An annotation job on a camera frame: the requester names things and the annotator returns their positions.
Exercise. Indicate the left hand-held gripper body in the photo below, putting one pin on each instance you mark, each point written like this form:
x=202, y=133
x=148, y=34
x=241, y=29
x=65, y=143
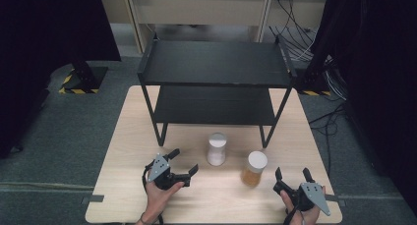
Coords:
x=164, y=179

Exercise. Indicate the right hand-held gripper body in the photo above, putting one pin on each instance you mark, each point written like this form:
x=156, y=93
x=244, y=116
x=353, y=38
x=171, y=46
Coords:
x=309, y=194

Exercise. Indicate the jar of amber liquid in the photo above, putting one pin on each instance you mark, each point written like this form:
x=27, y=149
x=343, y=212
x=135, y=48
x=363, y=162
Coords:
x=254, y=169

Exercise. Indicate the jar of white powder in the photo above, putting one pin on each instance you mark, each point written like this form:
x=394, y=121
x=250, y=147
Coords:
x=216, y=151

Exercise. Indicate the black two-tier shelf rack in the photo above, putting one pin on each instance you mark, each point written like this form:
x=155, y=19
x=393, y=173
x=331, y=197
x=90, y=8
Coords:
x=213, y=63

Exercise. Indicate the person's left hand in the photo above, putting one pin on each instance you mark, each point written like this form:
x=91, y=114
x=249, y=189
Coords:
x=160, y=198

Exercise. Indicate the person's right hand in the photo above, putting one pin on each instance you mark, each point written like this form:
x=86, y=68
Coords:
x=303, y=216

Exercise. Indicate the grey floor tape strip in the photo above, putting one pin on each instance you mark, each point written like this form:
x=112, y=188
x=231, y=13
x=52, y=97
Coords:
x=93, y=198
x=337, y=200

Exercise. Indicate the dark curtain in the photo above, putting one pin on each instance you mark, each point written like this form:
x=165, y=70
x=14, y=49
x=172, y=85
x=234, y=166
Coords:
x=377, y=71
x=39, y=38

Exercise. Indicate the light wooden desk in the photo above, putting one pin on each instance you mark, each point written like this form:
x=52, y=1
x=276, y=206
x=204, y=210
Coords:
x=200, y=9

